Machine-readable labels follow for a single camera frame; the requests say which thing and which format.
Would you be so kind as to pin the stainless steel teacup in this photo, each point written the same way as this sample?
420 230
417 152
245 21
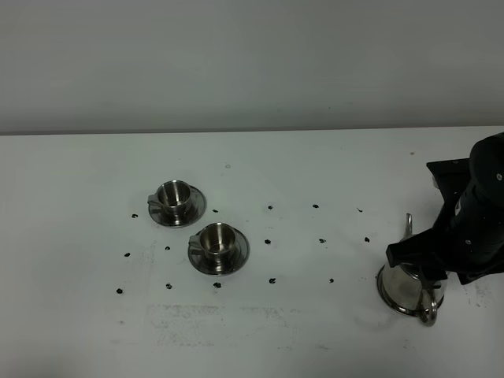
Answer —
214 242
172 197

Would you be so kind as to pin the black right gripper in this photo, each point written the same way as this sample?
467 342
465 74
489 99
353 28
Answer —
467 235

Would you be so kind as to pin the front stainless steel teacup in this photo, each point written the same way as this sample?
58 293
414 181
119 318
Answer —
214 242

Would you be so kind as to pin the rear steel saucer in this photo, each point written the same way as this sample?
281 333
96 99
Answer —
188 216

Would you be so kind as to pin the front steel saucer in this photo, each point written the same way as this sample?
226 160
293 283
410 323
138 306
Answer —
227 265

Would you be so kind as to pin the teapot steel saucer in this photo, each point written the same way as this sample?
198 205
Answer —
393 307

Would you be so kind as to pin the stainless steel teapot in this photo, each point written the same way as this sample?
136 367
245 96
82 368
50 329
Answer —
405 283

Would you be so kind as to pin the rear stainless steel teacup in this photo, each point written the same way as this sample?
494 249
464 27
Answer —
172 197

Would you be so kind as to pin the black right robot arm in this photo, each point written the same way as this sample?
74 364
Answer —
486 167

